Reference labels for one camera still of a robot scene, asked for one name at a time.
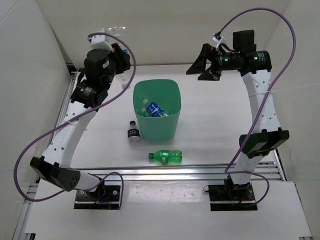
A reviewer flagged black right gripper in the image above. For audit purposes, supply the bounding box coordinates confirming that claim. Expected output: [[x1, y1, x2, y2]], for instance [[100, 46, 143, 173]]
[[186, 43, 240, 82]]

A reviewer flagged blue label bottle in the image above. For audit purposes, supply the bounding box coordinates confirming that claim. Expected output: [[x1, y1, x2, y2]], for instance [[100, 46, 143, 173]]
[[100, 26, 131, 89], [142, 98, 169, 118]]

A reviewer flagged black label plastic bottle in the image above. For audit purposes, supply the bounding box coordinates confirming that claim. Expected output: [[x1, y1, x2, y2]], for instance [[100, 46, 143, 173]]
[[127, 120, 141, 147]]

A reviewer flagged green plastic soda bottle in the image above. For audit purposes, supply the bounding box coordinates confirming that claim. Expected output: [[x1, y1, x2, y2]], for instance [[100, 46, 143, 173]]
[[148, 150, 182, 165]]

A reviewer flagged clear unlabelled plastic bottle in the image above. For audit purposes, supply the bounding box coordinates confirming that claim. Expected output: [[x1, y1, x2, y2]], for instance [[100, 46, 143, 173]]
[[141, 107, 150, 117]]

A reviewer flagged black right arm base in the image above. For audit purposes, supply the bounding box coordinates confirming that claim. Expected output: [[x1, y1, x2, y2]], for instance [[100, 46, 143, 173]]
[[202, 176, 258, 212]]

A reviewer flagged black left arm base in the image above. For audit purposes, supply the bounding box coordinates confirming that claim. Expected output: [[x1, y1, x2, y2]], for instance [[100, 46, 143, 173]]
[[73, 172, 124, 210]]

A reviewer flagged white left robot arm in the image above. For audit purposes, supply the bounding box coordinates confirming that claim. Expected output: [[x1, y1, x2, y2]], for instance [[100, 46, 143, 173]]
[[30, 43, 131, 200]]

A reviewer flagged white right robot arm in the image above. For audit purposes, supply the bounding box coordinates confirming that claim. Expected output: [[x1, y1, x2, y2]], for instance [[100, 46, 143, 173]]
[[186, 43, 290, 200]]

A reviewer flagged green plastic bin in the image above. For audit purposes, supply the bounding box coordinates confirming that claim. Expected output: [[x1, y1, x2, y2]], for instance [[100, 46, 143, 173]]
[[133, 79, 181, 142]]

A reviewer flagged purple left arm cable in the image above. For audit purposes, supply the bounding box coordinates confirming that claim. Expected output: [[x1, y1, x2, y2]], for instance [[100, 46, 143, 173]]
[[13, 32, 137, 210]]

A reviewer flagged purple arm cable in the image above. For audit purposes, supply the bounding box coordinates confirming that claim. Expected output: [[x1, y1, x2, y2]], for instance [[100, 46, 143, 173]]
[[212, 8, 297, 207], [13, 32, 137, 210]]

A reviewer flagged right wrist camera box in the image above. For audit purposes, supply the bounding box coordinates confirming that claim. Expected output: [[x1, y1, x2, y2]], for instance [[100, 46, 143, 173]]
[[212, 29, 257, 53]]

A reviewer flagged white cable tie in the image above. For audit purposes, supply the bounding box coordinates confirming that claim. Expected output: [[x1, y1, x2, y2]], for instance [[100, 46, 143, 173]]
[[248, 83, 320, 98]]

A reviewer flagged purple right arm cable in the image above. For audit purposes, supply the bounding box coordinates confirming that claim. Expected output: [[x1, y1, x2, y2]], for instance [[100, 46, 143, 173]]
[[212, 8, 297, 207]]

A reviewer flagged aluminium frame rail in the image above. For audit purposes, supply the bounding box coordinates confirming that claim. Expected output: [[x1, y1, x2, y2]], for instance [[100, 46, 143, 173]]
[[27, 162, 283, 181]]

